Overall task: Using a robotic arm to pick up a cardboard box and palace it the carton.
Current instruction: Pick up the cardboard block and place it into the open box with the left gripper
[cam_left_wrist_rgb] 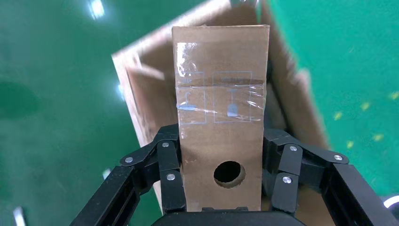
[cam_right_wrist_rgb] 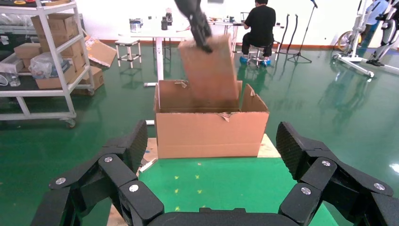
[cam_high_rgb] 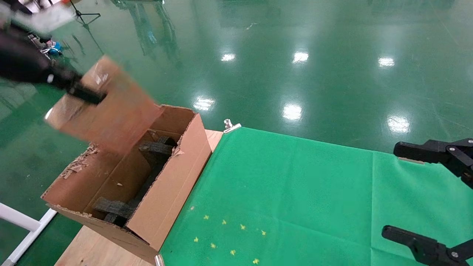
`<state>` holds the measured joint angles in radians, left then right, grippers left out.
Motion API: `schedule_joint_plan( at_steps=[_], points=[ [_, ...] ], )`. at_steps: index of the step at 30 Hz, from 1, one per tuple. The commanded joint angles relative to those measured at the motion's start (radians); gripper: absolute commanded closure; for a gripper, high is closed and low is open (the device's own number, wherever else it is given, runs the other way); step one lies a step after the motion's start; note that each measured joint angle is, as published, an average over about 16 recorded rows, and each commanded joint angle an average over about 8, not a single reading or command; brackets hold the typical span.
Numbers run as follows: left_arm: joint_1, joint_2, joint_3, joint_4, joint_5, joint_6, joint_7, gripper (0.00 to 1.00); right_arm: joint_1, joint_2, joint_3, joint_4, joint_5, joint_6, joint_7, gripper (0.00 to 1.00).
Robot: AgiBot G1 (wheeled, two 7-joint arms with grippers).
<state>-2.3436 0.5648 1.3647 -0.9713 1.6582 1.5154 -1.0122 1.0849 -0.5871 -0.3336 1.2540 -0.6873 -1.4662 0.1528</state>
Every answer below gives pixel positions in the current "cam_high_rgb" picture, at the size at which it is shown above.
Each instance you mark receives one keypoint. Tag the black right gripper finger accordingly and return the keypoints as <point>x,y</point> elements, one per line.
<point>428,251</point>
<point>451,153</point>

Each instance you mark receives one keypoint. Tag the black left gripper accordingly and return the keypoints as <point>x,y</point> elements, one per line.
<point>22,59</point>

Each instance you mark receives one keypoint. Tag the small cardboard box with hole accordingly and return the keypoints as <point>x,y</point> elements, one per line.
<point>122,118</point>

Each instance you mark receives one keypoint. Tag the large open cardboard carton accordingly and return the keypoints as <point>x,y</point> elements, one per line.
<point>173,192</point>

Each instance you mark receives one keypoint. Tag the tan tape strip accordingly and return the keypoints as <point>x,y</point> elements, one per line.
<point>412,160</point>

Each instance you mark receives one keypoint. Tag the seated person in black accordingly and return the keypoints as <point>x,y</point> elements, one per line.
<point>56,49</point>

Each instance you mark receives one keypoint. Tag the black tripod stand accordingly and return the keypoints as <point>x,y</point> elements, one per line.
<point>79,15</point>

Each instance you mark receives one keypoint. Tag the black foam block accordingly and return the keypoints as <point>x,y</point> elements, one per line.
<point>112,208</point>
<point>157,149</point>

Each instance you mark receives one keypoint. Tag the green table cloth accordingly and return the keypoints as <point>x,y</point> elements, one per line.
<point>295,184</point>

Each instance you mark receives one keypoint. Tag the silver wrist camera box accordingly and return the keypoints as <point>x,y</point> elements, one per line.
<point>48,18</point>

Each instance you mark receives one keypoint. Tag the white metal stand frame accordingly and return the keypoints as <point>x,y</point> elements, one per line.
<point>18,218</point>

